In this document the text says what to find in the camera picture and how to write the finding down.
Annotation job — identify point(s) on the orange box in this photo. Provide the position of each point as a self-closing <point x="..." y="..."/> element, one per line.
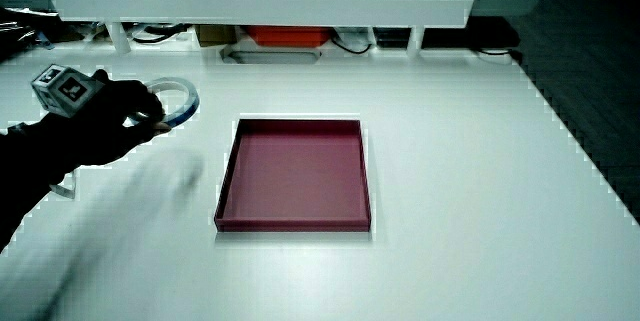
<point x="289" y="35"/>

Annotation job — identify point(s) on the person's right forearm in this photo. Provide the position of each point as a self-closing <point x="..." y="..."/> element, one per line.
<point x="25" y="161"/>

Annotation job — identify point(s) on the black flat device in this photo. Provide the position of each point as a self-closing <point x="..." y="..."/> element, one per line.
<point x="475" y="33"/>

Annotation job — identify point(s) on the dark clutter pile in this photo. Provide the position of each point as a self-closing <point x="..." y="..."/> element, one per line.
<point x="20" y="31"/>

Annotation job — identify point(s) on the brown cardboard box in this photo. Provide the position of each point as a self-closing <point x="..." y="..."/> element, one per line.
<point x="215" y="35"/>

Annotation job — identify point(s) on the dark red square tray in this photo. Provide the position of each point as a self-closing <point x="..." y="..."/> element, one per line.
<point x="295" y="176"/>

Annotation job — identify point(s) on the blue tape roll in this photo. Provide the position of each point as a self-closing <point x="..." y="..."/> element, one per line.
<point x="186" y="107"/>

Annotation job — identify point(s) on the white desk shelf riser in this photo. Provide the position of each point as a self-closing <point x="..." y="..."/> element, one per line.
<point x="260" y="7"/>

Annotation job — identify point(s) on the person's right hand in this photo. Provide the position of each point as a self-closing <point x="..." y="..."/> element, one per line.
<point x="105" y="128"/>

